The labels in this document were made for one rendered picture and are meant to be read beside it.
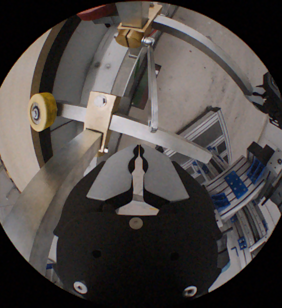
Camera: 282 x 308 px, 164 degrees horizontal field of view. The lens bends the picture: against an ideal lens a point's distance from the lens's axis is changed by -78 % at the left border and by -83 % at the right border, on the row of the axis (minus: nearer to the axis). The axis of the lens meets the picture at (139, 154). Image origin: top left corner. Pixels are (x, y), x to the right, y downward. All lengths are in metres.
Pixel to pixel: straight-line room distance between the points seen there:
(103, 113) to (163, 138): 0.12
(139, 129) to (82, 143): 0.10
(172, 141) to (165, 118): 0.89
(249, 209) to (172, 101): 1.13
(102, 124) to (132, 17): 0.20
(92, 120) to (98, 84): 0.28
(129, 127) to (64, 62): 0.30
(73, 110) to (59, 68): 0.19
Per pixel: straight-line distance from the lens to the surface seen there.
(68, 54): 0.39
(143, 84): 0.34
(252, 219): 0.81
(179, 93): 1.12
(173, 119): 1.11
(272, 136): 2.82
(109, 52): 0.49
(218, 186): 0.69
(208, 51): 0.27
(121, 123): 0.19
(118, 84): 0.35
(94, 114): 0.19
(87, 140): 0.16
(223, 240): 0.66
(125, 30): 0.22
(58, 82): 0.37
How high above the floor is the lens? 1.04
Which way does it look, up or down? 58 degrees down
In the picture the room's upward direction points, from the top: 179 degrees counter-clockwise
